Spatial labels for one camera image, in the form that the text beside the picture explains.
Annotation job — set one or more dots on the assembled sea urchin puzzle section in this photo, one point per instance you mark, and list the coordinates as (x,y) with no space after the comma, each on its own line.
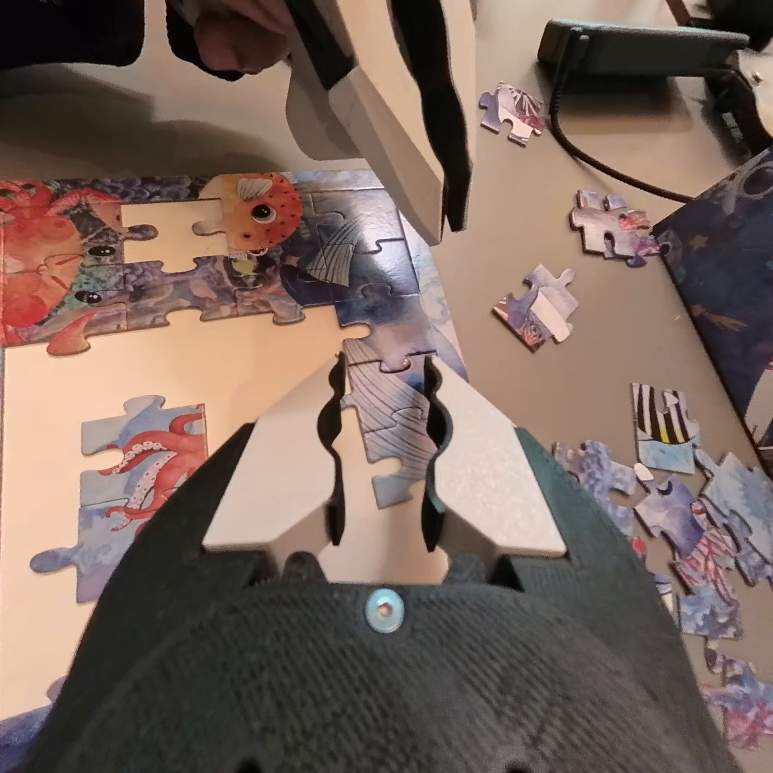
(12,737)

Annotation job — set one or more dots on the dark cornered whale puzzle piece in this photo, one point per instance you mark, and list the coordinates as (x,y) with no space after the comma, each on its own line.
(374,386)

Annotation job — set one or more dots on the pale striped whale puzzle piece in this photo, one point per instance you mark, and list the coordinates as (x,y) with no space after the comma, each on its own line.
(392,447)

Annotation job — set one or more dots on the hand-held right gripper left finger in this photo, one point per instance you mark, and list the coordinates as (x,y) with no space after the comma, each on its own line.
(272,483)

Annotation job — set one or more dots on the octopus puzzle piece with eye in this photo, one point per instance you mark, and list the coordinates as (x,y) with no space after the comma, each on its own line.
(90,531)

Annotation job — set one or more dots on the cream jigsaw puzzle tray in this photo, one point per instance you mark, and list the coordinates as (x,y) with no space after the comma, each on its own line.
(151,374)

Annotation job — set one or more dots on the shell pattern puzzle piece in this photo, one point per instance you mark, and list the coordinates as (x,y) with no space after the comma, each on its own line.
(513,112)

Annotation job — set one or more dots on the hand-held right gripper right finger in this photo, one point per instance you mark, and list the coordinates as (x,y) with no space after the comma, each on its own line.
(495,489)

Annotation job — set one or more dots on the person's left forearm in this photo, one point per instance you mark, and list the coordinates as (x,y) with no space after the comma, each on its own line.
(60,30)

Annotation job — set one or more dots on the scattered loose puzzle pieces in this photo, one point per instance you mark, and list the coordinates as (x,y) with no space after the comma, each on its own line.
(670,501)

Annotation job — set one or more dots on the small black box device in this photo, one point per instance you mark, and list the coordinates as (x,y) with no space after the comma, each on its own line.
(737,108)

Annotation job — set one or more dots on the assembled pufferfish puzzle section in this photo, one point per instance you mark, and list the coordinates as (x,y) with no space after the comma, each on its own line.
(181,290)

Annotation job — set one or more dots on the white banded purple puzzle piece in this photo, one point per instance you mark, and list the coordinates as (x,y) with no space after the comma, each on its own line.
(537,308)

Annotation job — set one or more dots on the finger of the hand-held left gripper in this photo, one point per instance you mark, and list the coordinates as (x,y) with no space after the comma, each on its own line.
(386,121)
(453,121)

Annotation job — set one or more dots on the octopus puzzle piece pair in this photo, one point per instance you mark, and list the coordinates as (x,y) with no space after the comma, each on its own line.
(157,447)

